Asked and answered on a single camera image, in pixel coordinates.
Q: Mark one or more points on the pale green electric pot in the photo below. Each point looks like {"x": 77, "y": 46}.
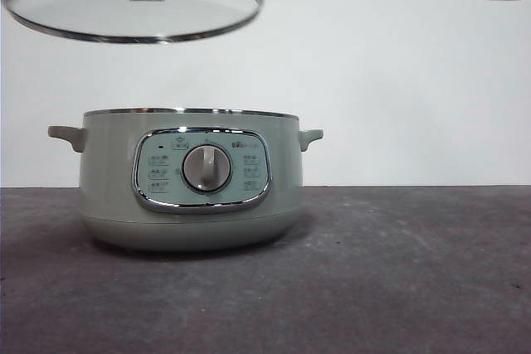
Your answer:
{"x": 108, "y": 188}

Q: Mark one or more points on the glass pot lid with knob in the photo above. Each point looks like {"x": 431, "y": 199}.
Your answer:
{"x": 199, "y": 6}

